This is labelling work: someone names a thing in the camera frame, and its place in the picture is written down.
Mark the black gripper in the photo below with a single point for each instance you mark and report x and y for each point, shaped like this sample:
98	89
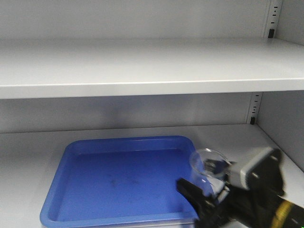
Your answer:
252	208

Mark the clear glass beaker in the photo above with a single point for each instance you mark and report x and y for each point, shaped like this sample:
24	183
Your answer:
209	172

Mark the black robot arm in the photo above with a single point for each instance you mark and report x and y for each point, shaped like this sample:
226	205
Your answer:
288	215

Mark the grey cabinet upper shelf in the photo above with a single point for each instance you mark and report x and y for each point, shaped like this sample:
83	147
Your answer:
102	67

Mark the black lower shelf clip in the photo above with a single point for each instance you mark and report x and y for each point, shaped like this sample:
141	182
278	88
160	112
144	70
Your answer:
252	120

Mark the blue plastic tray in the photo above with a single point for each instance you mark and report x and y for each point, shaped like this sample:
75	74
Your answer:
123	181

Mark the black shelf support clip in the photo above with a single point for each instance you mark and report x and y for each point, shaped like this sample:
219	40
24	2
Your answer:
271	33

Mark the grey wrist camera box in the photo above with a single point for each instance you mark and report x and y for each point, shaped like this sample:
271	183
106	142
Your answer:
259	169

